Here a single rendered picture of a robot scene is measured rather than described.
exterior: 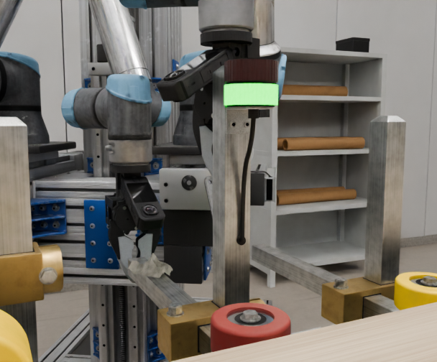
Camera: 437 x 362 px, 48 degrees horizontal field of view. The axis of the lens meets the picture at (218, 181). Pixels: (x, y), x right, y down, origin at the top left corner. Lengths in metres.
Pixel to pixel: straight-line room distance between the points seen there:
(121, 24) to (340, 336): 0.78
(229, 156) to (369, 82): 3.25
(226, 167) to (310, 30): 3.33
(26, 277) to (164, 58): 0.99
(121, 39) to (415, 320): 0.77
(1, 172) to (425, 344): 0.43
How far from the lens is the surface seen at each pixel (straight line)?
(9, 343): 0.33
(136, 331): 1.47
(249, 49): 0.71
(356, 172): 3.89
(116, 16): 1.08
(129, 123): 0.84
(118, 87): 0.85
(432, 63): 4.63
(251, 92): 0.53
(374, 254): 0.76
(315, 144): 3.36
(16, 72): 1.36
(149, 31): 1.44
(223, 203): 0.59
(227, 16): 0.67
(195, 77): 0.62
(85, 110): 0.91
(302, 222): 3.86
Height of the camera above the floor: 1.10
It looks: 7 degrees down
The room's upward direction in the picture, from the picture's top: straight up
